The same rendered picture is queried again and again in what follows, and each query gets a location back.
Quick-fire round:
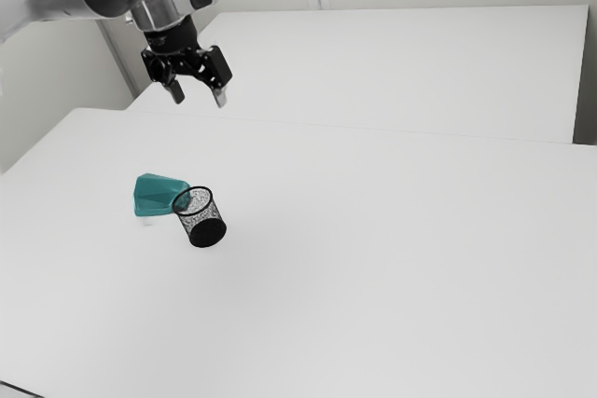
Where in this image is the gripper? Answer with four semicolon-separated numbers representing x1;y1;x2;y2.
141;15;233;109

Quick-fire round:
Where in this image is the black mesh pen holder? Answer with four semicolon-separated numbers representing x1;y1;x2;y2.
172;185;229;250

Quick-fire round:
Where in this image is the teal faceted mug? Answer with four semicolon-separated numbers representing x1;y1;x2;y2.
132;172;192;219

